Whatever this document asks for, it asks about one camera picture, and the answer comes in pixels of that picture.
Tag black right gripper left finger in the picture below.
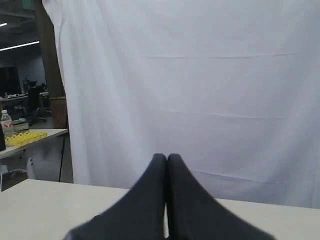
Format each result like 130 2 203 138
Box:
64 153 167 240

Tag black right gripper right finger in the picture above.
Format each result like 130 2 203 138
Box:
166 153 274 240

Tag white side table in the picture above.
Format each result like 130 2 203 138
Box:
0 128 70 182

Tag white backdrop curtain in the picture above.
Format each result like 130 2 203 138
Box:
43 0 320 208

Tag yellow plastic parts pile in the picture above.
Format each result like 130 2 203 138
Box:
5 131 48 147

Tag brown wooden pillar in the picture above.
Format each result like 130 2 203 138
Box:
35 0 68 129

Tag stacked books on table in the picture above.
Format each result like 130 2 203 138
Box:
12 118 30 132

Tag black box on table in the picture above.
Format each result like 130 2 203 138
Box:
0 125 6 151

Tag black office chair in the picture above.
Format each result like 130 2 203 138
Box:
25 86 47 126

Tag clear plastic water bottle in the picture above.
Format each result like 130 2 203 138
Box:
0 109 15 138

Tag background office desk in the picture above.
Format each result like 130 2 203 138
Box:
0 91 49 118

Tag black monitor screen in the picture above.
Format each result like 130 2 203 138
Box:
0 67 20 97

